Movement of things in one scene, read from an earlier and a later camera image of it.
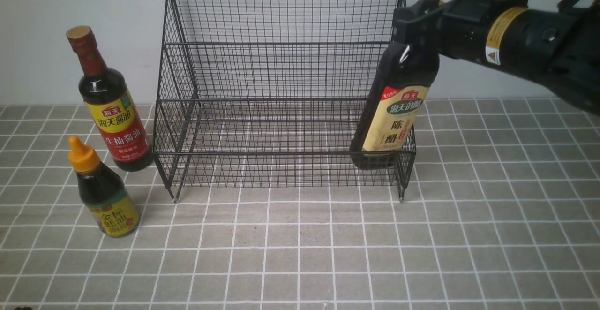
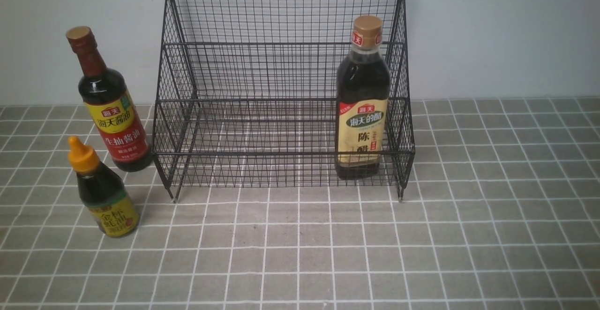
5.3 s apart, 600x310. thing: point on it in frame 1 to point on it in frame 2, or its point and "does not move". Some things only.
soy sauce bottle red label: x=106 y=94 does not move
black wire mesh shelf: x=261 y=87 does not move
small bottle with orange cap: x=104 y=192 does not move
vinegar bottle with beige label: x=392 y=106 to x=363 y=102
